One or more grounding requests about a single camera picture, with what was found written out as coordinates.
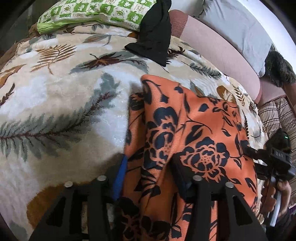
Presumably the orange black floral garment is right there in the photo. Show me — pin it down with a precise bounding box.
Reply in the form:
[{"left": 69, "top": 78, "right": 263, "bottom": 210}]
[{"left": 115, "top": 75, "right": 258, "bottom": 240}]

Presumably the right hand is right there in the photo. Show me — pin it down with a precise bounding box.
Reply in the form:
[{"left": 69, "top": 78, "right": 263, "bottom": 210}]
[{"left": 260, "top": 178, "right": 293, "bottom": 219}]

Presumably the striped beige mattress sheet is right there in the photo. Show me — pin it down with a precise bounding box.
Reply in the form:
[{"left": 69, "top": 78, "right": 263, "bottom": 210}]
[{"left": 258, "top": 97, "right": 296, "bottom": 152}]

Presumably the dark furry cushion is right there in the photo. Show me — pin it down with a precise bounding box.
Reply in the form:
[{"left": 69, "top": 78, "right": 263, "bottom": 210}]
[{"left": 265, "top": 51, "right": 295, "bottom": 87}]

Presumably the cream leaf pattern fleece blanket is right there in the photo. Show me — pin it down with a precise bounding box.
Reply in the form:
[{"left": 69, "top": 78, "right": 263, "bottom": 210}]
[{"left": 1, "top": 24, "right": 267, "bottom": 240}]

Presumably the grey pillow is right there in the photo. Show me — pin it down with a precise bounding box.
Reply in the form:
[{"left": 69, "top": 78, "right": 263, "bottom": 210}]
[{"left": 169, "top": 0, "right": 273, "bottom": 78}]

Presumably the black cloth garment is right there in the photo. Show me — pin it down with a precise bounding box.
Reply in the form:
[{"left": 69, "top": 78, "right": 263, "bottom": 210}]
[{"left": 125, "top": 0, "right": 171, "bottom": 67}]

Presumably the pink padded headboard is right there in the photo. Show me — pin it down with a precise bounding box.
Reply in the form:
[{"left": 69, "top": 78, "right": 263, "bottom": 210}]
[{"left": 170, "top": 9, "right": 295, "bottom": 108}]

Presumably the green white patterned pillow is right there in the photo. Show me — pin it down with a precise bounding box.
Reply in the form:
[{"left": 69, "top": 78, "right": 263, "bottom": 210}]
[{"left": 37, "top": 0, "right": 156, "bottom": 34}]

